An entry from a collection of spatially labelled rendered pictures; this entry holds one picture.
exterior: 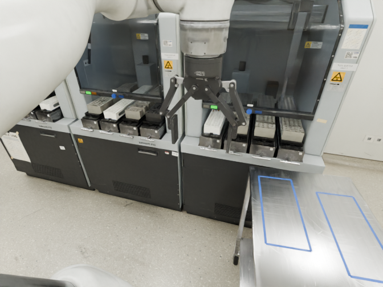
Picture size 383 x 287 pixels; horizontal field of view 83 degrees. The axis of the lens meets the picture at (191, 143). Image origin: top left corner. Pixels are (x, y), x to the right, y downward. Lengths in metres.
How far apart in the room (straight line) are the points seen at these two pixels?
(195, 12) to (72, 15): 0.25
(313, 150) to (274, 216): 0.64
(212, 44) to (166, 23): 0.89
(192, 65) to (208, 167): 1.07
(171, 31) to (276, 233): 1.05
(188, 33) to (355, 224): 0.86
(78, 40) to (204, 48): 0.26
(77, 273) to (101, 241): 1.29
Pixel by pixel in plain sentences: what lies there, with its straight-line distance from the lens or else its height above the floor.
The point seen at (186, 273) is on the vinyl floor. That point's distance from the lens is 1.66.
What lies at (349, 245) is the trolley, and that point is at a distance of 0.94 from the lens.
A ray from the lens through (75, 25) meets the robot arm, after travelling 0.19.
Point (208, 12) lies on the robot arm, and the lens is 0.41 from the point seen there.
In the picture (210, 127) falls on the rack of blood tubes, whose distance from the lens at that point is 1.32.
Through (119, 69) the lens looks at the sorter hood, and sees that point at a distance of 1.46.
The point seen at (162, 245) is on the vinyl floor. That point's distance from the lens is 1.77.
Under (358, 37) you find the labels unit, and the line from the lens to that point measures 1.26.
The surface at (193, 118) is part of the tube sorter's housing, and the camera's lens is 1.38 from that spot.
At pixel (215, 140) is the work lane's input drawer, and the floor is 0.79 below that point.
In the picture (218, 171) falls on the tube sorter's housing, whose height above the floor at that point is 0.56.
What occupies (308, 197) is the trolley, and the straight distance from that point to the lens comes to 1.03.
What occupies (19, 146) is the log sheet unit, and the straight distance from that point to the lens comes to 2.43.
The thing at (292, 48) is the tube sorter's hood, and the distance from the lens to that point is 1.20.
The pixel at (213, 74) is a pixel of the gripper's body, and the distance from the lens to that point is 0.44.
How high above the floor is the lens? 1.49
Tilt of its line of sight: 33 degrees down
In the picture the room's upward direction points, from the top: straight up
